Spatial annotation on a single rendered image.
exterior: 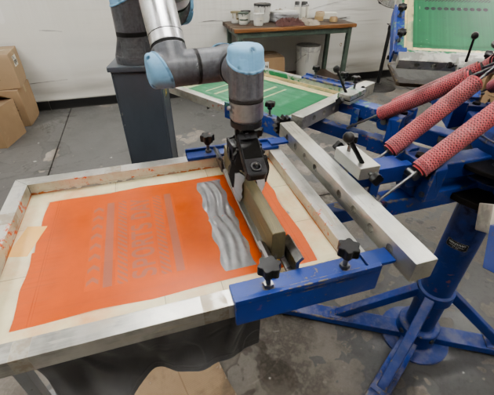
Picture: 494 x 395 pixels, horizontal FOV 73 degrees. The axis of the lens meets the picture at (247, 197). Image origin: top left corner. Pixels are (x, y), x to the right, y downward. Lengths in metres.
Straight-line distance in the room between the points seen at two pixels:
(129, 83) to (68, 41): 3.30
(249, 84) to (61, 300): 0.56
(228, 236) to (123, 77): 0.74
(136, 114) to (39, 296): 0.77
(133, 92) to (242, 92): 0.67
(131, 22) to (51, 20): 3.32
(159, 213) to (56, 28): 3.82
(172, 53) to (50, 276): 0.53
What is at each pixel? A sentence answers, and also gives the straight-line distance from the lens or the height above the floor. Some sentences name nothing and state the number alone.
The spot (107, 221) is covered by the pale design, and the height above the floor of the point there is 0.96.
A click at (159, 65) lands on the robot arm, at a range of 0.75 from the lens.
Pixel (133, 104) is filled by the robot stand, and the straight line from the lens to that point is 1.33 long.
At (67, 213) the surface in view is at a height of 0.96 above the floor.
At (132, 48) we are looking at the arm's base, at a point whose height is 1.25.
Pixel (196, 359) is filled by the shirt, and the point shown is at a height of 0.71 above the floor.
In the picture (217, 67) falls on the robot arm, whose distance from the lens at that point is 0.78.
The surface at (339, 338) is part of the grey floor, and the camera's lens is 1.81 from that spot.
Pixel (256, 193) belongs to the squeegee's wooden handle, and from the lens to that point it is 0.77.
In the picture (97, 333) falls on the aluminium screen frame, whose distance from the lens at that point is 0.65.
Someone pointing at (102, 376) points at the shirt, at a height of 0.75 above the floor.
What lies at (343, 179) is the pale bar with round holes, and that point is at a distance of 0.88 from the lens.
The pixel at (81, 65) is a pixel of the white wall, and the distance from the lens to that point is 4.62.
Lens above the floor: 1.50
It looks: 36 degrees down
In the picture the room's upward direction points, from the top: straight up
